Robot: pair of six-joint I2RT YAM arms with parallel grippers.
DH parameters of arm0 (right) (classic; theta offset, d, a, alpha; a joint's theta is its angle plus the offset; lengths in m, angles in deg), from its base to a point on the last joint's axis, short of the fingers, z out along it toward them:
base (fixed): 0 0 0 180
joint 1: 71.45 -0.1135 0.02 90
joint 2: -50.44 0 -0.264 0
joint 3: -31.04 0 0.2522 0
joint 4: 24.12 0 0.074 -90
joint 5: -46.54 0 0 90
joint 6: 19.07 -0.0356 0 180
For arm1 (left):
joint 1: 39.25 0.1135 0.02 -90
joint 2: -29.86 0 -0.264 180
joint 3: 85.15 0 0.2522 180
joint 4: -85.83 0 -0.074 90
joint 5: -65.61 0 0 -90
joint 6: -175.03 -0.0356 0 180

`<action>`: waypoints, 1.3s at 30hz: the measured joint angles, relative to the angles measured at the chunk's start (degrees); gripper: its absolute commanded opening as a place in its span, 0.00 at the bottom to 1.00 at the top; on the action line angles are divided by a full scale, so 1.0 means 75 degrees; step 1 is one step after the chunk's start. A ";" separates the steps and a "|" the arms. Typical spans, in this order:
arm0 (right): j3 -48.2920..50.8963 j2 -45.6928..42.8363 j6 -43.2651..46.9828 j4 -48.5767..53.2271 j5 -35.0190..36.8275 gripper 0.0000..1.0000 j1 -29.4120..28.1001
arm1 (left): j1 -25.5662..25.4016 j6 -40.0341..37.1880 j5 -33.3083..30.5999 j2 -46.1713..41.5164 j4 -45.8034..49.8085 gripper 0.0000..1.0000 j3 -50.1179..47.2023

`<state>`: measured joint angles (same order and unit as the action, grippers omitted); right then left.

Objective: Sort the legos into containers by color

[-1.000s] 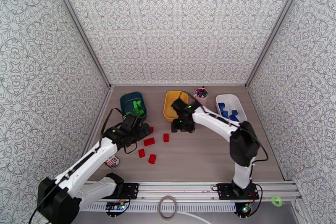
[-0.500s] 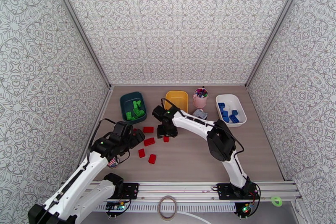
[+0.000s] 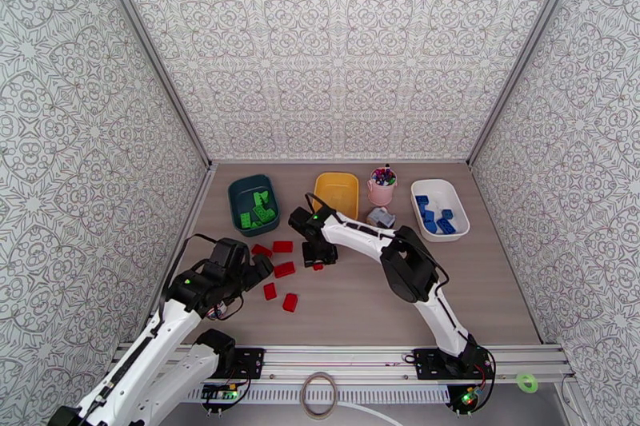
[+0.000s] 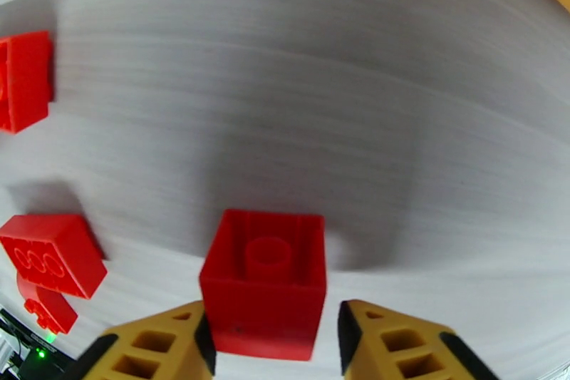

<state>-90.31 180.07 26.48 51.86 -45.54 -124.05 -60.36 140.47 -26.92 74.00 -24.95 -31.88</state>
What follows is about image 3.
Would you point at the circuit board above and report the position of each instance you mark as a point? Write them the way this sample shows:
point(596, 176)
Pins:
point(468, 397)
point(219, 393)

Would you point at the blue lego brick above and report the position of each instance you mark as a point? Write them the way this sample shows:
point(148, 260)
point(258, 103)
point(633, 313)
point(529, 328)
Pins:
point(422, 201)
point(425, 214)
point(447, 214)
point(446, 226)
point(430, 227)

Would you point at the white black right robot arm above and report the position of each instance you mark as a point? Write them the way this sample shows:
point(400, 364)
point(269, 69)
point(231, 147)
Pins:
point(360, 235)

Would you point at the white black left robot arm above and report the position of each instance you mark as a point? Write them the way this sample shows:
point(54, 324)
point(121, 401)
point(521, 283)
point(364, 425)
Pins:
point(165, 334)

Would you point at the teal plastic container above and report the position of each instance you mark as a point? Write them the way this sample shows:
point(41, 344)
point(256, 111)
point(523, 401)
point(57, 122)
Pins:
point(240, 192)

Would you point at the right circuit board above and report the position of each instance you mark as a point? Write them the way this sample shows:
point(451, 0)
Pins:
point(468, 397)

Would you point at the long green lego brick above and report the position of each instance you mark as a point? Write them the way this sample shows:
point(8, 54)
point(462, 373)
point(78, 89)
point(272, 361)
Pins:
point(260, 199)

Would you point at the white plastic container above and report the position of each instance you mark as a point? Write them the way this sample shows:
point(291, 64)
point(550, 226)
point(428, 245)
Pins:
point(450, 195)

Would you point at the green lego plate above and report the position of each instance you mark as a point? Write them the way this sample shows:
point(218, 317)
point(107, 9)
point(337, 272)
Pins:
point(265, 214)

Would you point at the colourful marker pens bunch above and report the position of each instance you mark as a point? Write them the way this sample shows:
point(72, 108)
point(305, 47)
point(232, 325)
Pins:
point(383, 176)

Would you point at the white tube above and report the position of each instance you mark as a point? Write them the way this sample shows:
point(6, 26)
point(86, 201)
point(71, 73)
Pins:
point(370, 412)

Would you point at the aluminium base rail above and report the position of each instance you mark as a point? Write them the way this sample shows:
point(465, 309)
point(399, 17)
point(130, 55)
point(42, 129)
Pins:
point(340, 359)

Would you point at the aluminium frame post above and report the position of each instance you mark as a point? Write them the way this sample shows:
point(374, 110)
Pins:
point(150, 55)
point(530, 55)

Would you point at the left circuit board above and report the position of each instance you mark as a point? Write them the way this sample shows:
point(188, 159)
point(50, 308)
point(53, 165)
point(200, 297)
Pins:
point(219, 393)

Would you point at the pink metal bucket cup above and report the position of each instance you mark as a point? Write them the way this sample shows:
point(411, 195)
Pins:
point(381, 195)

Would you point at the yellow plastic container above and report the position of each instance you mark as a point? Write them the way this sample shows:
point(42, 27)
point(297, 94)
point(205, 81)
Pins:
point(340, 192)

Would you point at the small grey box toy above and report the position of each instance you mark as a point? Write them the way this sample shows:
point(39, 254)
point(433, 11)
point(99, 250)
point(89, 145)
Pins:
point(380, 218)

